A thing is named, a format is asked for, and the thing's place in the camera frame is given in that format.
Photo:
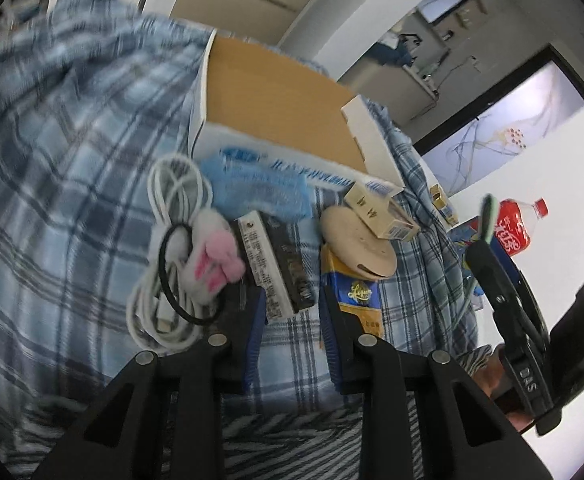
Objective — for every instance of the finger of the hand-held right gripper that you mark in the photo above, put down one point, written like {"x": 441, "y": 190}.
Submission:
{"x": 487, "y": 265}

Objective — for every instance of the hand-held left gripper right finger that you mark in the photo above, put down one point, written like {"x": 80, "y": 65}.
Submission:
{"x": 329, "y": 340}

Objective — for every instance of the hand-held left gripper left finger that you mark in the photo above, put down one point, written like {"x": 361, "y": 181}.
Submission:
{"x": 257, "y": 320}

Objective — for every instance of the white cardboard box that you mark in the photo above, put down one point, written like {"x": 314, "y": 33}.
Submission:
{"x": 272, "y": 100}

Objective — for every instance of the person's right hand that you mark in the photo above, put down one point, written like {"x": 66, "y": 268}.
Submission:
{"x": 494, "y": 377}

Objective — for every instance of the red soda bottle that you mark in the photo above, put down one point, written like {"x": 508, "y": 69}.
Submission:
{"x": 514, "y": 227}

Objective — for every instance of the blue gold cigarette pack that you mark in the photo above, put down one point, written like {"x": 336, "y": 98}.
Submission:
{"x": 357, "y": 295}

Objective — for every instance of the black white carton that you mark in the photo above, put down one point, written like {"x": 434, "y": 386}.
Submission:
{"x": 287, "y": 265}

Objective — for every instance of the yellow cigarette pack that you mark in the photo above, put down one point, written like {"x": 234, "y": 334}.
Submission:
{"x": 442, "y": 205}

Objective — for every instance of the beige round disc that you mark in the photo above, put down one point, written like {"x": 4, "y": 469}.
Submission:
{"x": 352, "y": 240}

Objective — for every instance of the grey striped clothing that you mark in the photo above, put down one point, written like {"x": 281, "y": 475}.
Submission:
{"x": 282, "y": 440}

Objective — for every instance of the beige cigarette pack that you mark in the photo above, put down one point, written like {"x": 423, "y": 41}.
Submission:
{"x": 377, "y": 212}

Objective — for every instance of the blue mesh cloth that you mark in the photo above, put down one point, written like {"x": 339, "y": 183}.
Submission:
{"x": 257, "y": 190}

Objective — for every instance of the painted glass door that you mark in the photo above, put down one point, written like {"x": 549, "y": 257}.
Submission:
{"x": 522, "y": 120}

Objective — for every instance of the beige sink cabinet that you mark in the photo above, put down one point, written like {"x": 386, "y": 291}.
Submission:
{"x": 382, "y": 85}

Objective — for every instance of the dark blue cloth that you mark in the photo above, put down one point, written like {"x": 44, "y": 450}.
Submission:
{"x": 387, "y": 52}

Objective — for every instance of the blue plaid shirt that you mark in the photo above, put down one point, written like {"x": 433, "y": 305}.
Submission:
{"x": 72, "y": 160}

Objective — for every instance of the wall mirror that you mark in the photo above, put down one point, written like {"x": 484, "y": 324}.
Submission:
{"x": 442, "y": 5}

